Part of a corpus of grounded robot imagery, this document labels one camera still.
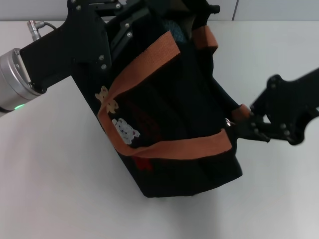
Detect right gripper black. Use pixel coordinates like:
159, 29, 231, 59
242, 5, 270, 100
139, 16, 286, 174
235, 66, 319, 147

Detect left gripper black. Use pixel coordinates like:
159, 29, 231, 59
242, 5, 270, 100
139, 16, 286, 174
19, 0, 153, 94

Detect black fabric food bag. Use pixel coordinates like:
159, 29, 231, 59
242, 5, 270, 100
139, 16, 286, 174
71, 0, 244, 199

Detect blue fuzzy cloth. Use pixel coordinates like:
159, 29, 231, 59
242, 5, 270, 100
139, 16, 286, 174
161, 19, 191, 44

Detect silver cable connector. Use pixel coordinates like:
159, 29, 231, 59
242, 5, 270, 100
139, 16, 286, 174
26, 20, 60, 42

